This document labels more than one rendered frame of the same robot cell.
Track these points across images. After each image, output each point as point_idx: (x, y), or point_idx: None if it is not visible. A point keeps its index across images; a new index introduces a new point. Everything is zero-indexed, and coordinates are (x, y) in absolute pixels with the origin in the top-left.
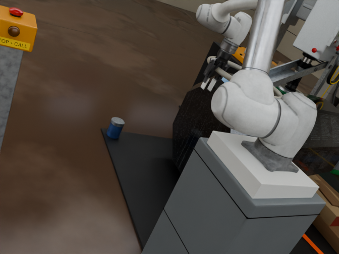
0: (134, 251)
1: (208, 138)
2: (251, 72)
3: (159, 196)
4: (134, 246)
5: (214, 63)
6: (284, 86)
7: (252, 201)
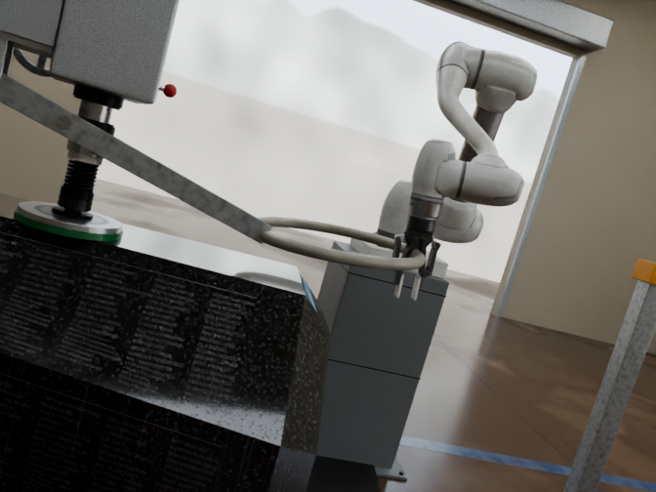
0: (388, 483)
1: (439, 278)
2: None
3: None
4: (387, 488)
5: (424, 249)
6: (90, 221)
7: None
